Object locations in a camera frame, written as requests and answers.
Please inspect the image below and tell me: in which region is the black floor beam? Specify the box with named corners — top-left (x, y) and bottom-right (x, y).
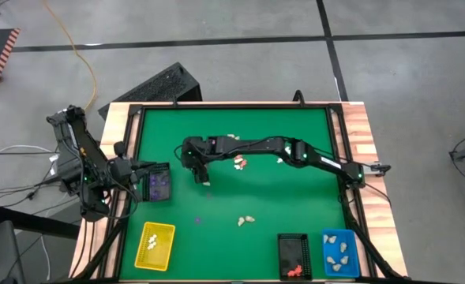
top-left (0, 204), bottom-right (81, 241)

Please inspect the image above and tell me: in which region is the yellow plastic mesh basket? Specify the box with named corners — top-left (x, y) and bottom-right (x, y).
top-left (133, 221), bottom-right (177, 272)

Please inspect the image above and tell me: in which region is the white floor cable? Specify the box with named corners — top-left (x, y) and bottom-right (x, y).
top-left (0, 144), bottom-right (55, 155)

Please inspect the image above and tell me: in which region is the wooden table board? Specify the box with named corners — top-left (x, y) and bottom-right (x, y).
top-left (69, 101), bottom-right (409, 283)

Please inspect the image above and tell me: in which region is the black metal table frame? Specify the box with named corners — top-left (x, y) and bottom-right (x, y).
top-left (68, 89), bottom-right (411, 284)

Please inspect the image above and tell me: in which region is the black plastic mesh basket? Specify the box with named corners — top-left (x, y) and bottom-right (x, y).
top-left (142, 162), bottom-right (173, 203)
top-left (276, 233), bottom-right (313, 282)

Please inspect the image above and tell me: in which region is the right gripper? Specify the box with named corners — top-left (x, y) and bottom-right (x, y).
top-left (180, 136), bottom-right (218, 185)

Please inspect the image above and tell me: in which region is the blue plastic mesh basket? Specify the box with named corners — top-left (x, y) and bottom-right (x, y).
top-left (321, 228), bottom-right (361, 279)

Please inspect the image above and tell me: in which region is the yellow cable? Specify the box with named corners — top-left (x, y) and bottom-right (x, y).
top-left (42, 0), bottom-right (99, 112)

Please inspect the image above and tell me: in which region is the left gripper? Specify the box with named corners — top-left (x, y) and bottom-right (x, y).
top-left (108, 156), bottom-right (158, 187)

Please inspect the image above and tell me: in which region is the black perforated computer case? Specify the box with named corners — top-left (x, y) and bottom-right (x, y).
top-left (97, 62), bottom-right (204, 121)

